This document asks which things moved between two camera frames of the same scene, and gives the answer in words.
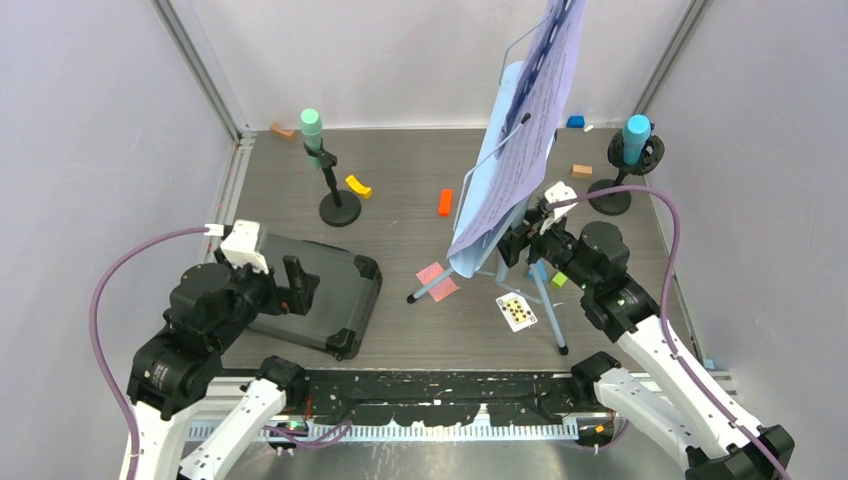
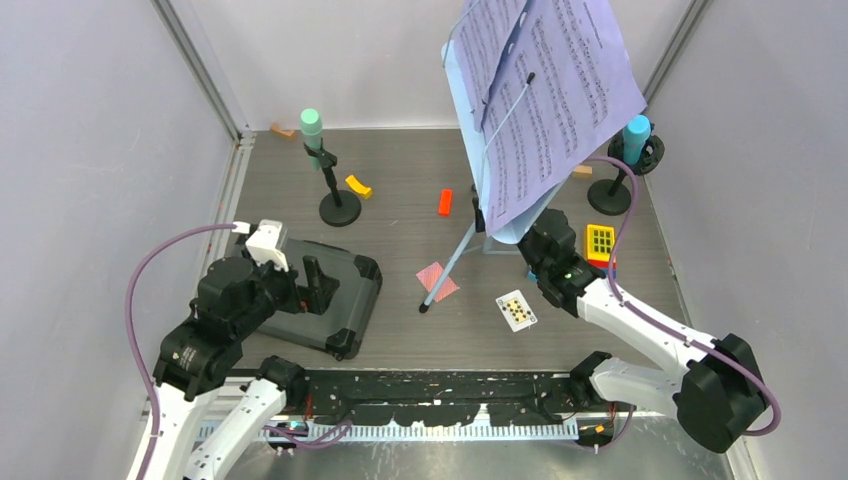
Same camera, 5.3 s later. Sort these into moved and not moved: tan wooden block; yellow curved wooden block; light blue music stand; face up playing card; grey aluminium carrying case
Moved: light blue music stand
Not moved: face up playing card; grey aluminium carrying case; tan wooden block; yellow curved wooden block
